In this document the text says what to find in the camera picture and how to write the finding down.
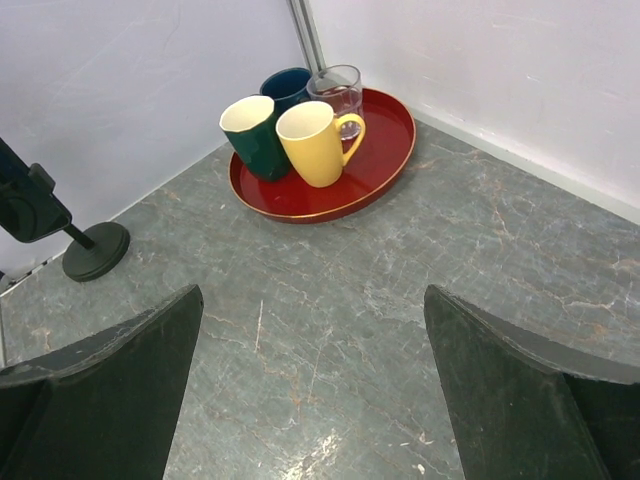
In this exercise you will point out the dark green mug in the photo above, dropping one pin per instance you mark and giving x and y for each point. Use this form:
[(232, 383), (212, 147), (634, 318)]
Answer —
[(249, 125)]

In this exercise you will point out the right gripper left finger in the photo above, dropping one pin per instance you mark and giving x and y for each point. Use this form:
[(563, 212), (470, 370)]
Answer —
[(106, 406)]

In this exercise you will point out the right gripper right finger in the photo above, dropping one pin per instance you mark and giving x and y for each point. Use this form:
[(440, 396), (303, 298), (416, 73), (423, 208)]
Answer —
[(525, 407)]

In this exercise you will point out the clear drinking glass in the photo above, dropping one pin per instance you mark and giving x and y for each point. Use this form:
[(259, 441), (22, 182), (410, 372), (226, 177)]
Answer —
[(340, 87)]

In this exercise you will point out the yellow mug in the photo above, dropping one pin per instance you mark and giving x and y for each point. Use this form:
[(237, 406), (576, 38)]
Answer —
[(310, 134)]

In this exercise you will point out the blue mug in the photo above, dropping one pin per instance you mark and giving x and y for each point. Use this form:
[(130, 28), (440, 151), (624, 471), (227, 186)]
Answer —
[(287, 88)]

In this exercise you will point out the red round tray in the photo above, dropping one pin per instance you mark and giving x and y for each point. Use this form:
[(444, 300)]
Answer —
[(372, 171)]

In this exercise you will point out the black smartphone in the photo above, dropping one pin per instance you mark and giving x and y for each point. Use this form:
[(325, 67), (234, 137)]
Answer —
[(29, 209)]

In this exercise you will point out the black phone stand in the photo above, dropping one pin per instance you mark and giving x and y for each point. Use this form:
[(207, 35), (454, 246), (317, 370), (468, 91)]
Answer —
[(93, 252)]

